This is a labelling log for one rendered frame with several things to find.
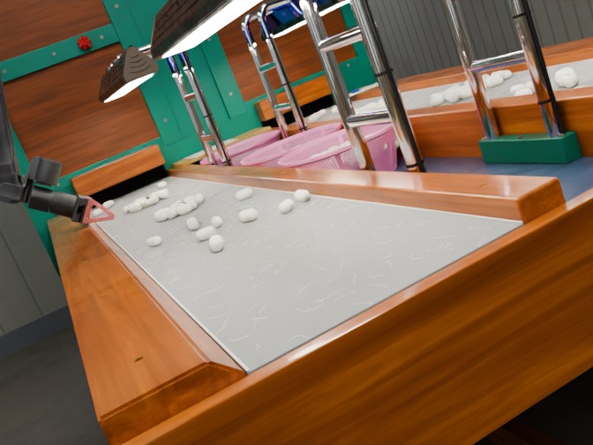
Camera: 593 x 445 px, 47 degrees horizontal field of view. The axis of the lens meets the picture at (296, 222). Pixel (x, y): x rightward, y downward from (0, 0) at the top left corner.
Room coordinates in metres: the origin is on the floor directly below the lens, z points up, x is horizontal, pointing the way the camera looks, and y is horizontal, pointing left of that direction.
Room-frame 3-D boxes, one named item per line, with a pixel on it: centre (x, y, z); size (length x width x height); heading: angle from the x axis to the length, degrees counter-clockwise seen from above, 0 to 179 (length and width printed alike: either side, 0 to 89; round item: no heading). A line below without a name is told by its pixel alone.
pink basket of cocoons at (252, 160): (1.69, -0.06, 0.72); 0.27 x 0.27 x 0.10
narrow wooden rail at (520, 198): (1.49, 0.05, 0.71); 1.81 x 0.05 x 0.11; 18
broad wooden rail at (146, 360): (1.37, 0.42, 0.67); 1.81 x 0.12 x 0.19; 18
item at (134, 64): (1.87, 0.29, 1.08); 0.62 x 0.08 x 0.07; 18
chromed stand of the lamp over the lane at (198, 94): (1.89, 0.21, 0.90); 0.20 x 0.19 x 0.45; 18
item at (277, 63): (2.01, -0.17, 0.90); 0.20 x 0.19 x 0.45; 18
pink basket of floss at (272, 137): (2.11, 0.08, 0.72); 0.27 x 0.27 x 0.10
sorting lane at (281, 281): (1.43, 0.22, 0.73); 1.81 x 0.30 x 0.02; 18
